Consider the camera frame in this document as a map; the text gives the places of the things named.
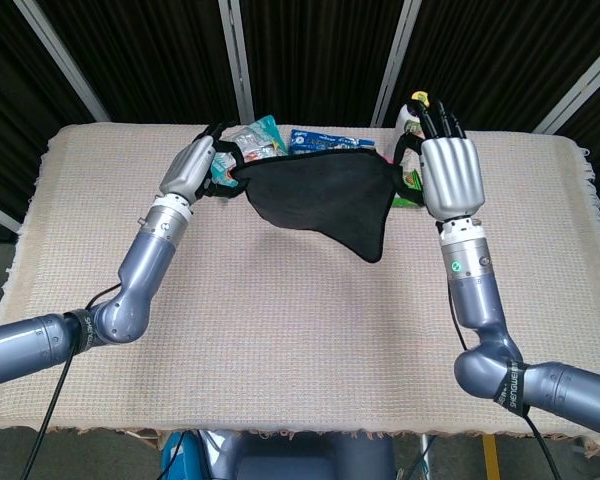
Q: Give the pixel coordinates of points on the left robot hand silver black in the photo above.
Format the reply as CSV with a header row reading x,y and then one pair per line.
x,y
190,167

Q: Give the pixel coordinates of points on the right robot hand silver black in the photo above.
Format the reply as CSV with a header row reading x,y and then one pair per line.
x,y
450,175

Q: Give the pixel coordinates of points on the pink black-edged cloth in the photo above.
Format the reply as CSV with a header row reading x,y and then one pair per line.
x,y
320,200

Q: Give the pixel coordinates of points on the right robot arm grey-blue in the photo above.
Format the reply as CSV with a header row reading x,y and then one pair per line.
x,y
485,320

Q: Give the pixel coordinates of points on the green snack package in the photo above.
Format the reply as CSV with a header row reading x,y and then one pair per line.
x,y
410,192

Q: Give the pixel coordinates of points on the white drink bottle yellow cap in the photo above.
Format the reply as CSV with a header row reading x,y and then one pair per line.
x,y
410,117

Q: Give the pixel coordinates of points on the teal and silver snack bag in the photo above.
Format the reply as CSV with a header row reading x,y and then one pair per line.
x,y
260,140

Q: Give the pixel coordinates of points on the blue cookie package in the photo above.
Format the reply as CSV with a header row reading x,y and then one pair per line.
x,y
325,142

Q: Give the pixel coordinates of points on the beige woven tablecloth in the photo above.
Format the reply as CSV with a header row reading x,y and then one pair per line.
x,y
280,340

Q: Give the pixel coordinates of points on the metal table leg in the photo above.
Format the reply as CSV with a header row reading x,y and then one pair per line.
x,y
425,457

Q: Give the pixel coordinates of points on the blue plastic object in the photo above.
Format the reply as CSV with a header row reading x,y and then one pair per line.
x,y
177,457

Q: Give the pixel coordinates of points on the grey-blue robot torso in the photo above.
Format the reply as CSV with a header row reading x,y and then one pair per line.
x,y
305,457

